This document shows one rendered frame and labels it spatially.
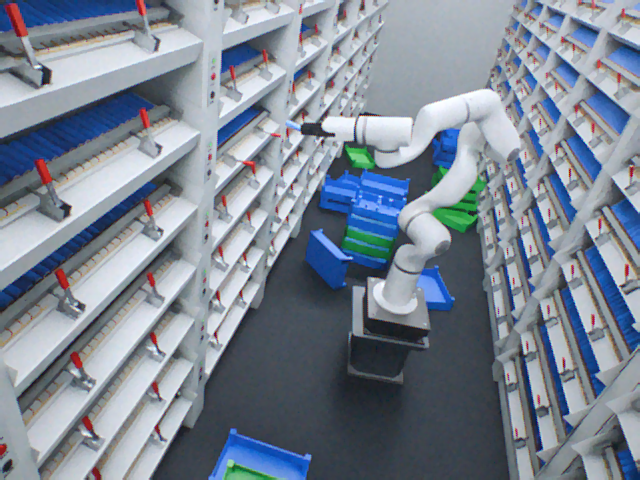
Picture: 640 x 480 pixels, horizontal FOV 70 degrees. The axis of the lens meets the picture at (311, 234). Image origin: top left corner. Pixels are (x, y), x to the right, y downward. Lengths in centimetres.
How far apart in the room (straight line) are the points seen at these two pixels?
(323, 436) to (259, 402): 29
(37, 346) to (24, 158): 30
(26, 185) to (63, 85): 17
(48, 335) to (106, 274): 17
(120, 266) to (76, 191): 22
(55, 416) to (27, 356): 20
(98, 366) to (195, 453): 84
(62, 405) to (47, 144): 49
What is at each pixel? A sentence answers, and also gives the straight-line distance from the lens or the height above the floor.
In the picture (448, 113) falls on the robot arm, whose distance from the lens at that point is 148.
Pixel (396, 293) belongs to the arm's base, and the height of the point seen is 45.
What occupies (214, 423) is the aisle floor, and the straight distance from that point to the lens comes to 191.
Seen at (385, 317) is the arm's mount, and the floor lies 37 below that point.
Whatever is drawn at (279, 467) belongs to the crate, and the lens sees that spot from 183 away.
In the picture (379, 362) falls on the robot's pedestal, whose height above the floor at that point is 10.
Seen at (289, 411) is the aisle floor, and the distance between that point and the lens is 196.
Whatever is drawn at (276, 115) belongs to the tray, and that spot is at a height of 100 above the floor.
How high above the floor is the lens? 159
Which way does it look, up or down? 33 degrees down
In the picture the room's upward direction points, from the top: 11 degrees clockwise
